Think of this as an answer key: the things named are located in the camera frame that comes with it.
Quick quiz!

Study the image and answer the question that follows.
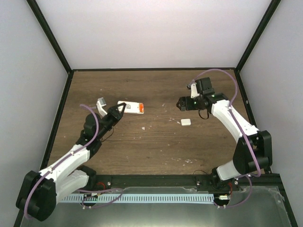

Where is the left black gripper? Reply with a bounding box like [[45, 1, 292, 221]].
[[97, 104, 126, 140]]

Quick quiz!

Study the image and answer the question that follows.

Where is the white remote control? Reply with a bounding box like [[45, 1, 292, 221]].
[[117, 101, 140, 114]]

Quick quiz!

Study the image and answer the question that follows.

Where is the white battery cover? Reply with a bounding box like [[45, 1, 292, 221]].
[[180, 119, 191, 126]]

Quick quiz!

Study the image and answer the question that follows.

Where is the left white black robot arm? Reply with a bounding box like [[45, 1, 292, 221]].
[[16, 102, 126, 221]]

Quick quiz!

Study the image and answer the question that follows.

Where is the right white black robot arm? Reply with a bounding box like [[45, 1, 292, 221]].
[[176, 77, 272, 191]]

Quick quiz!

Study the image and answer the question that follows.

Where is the metal front plate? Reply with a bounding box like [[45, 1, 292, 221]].
[[21, 186, 292, 227]]

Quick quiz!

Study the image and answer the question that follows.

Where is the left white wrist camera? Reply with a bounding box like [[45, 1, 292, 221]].
[[96, 97, 107, 117]]

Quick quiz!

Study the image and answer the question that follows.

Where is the black enclosure frame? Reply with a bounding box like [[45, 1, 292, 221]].
[[14, 0, 297, 227]]

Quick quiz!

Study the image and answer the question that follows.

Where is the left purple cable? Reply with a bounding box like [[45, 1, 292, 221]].
[[24, 104, 124, 220]]

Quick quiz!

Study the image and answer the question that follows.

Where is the purple cable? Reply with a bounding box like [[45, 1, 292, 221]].
[[189, 68, 261, 209], [24, 104, 124, 220]]

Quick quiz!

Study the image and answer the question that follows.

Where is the light blue slotted cable duct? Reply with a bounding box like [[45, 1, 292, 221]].
[[61, 193, 214, 204]]

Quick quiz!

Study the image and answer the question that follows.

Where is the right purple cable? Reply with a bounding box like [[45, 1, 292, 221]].
[[189, 68, 261, 209]]

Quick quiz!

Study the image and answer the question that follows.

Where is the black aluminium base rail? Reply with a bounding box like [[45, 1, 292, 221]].
[[30, 174, 281, 192]]

